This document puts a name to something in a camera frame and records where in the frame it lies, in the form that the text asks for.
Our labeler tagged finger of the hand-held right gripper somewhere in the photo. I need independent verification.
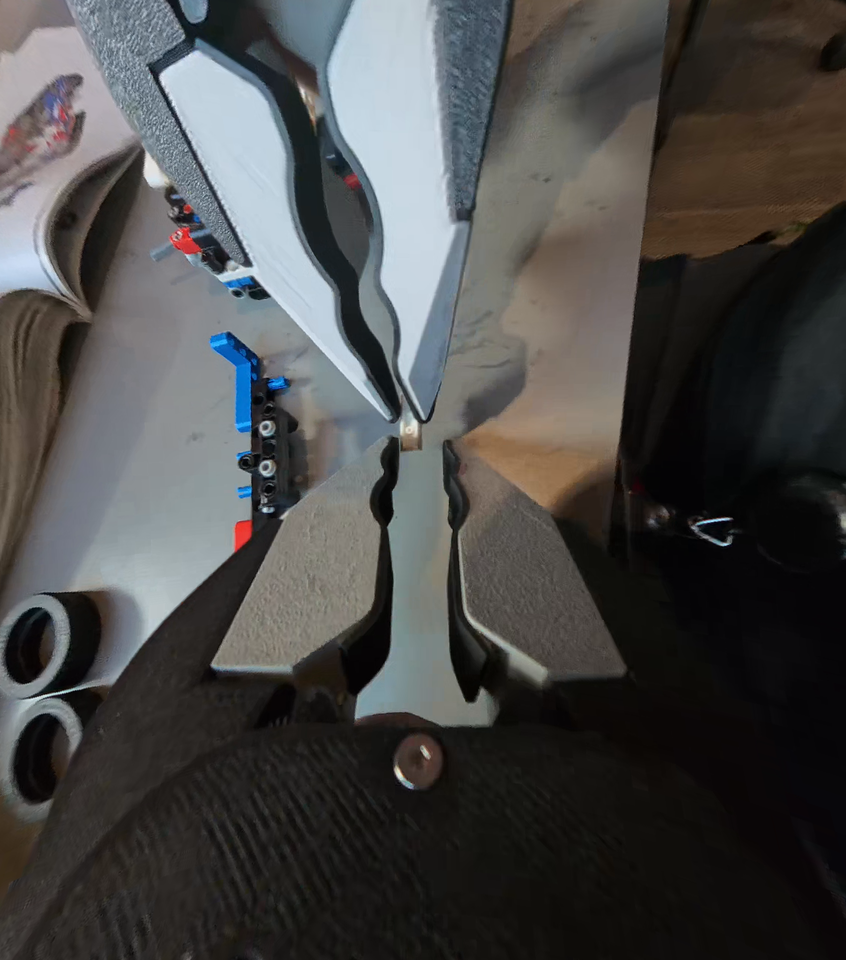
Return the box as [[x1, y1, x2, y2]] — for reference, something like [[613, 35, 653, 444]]
[[149, 37, 403, 423], [318, 0, 472, 423]]

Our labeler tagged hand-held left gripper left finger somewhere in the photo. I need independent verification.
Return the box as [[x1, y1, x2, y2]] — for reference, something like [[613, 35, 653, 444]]
[[211, 437, 401, 695]]

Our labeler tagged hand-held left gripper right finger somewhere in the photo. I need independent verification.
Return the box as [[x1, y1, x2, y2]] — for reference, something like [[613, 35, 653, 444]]
[[444, 438, 628, 702]]

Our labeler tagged partly built toy car model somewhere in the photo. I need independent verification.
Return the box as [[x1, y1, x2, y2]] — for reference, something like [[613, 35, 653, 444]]
[[141, 75, 364, 303]]

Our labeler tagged small black red blue assembly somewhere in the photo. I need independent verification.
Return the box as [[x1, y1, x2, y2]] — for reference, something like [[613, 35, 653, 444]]
[[209, 330, 311, 554]]

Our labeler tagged black lanyard with badge reel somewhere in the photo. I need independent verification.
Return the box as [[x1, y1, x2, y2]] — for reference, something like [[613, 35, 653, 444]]
[[644, 472, 846, 575]]

